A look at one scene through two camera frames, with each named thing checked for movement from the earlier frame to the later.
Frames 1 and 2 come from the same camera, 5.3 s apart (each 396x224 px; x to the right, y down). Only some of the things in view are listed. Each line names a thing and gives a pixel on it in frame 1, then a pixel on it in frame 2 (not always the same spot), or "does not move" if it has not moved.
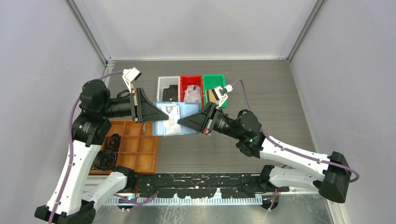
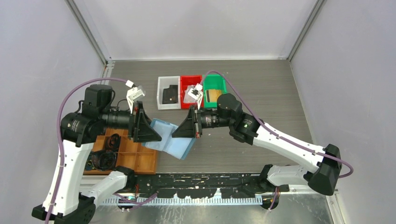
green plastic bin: (210, 82) does not move
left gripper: (146, 111) → (139, 129)
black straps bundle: (105, 159) does not move
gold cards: (212, 96) does not move
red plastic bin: (191, 80) does not move
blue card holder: (175, 110) → (177, 147)
